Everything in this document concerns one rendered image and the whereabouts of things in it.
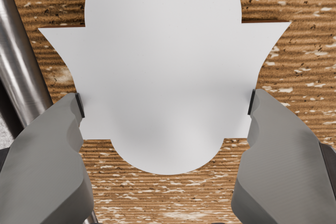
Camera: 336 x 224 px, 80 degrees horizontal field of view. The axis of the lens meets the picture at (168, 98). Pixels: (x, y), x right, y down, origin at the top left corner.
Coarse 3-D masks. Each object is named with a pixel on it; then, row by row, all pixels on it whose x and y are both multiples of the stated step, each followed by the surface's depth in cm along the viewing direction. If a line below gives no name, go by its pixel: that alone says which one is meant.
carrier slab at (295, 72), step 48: (48, 0) 11; (240, 0) 10; (288, 0) 10; (48, 48) 12; (288, 48) 12; (288, 96) 13; (96, 144) 16; (240, 144) 16; (96, 192) 19; (144, 192) 19; (192, 192) 19
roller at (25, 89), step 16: (0, 0) 12; (0, 16) 13; (16, 16) 13; (0, 32) 13; (16, 32) 14; (0, 48) 14; (16, 48) 14; (0, 64) 14; (16, 64) 14; (32, 64) 15; (16, 80) 15; (32, 80) 15; (16, 96) 16; (32, 96) 16; (48, 96) 17; (16, 112) 17; (32, 112) 16
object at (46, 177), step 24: (72, 96) 11; (48, 120) 9; (72, 120) 9; (24, 144) 8; (48, 144) 8; (72, 144) 9; (24, 168) 7; (48, 168) 7; (72, 168) 7; (0, 192) 6; (24, 192) 6; (48, 192) 6; (72, 192) 6; (0, 216) 5; (24, 216) 5; (48, 216) 5; (72, 216) 6
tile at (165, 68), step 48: (96, 0) 10; (144, 0) 10; (192, 0) 10; (96, 48) 11; (144, 48) 11; (192, 48) 11; (240, 48) 11; (96, 96) 12; (144, 96) 12; (192, 96) 12; (240, 96) 12; (144, 144) 14; (192, 144) 14
